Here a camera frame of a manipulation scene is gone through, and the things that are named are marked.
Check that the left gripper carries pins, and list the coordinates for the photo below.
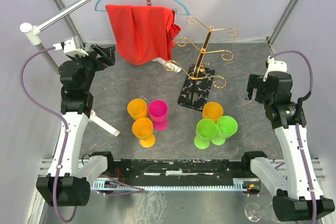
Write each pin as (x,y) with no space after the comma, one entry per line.
(103,61)

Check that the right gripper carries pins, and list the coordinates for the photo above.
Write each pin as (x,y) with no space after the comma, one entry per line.
(255,82)

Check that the orange wine glass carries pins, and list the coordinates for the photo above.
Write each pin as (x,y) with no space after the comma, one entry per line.
(137,108)
(143,130)
(212,111)

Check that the pink wine glass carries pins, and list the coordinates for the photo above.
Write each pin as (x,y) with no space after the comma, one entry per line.
(158,111)

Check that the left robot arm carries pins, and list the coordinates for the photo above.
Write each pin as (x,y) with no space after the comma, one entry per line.
(66,184)

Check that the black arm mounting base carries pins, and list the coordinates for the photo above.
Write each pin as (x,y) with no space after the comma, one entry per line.
(182,172)

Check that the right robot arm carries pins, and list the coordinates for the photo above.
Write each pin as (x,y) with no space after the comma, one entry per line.
(297,197)

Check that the green wine glass right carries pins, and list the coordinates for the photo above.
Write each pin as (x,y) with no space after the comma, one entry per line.
(227,126)

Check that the green wine glass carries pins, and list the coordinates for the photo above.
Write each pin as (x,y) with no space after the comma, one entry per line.
(227,126)
(206,130)

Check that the gold wine glass rack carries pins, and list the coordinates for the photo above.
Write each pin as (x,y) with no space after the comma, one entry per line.
(200,79)

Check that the green wine glass left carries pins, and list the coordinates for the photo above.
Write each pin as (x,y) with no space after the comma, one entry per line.
(206,130)

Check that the clear wine glass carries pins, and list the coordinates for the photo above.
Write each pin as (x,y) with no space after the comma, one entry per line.
(255,213)

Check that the red cloth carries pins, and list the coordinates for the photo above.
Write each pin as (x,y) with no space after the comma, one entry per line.
(143,33)

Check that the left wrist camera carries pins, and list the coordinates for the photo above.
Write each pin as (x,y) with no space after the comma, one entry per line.
(71,46)

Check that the silver clothes rail stand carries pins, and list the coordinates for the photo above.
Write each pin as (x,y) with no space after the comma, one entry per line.
(32,32)

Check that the white cable tray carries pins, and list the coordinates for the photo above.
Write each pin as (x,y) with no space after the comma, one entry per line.
(238,185)

